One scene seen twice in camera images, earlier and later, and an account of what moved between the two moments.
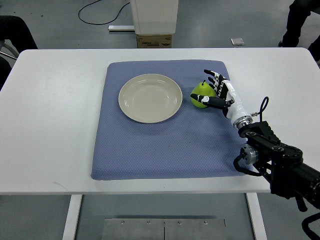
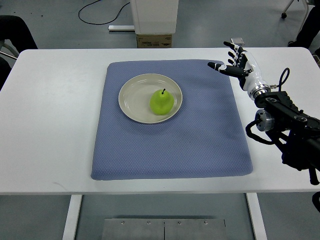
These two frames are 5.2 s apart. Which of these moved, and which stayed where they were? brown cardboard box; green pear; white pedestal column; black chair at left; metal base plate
Moved: green pear
Stayed: brown cardboard box; black chair at left; white pedestal column; metal base plate
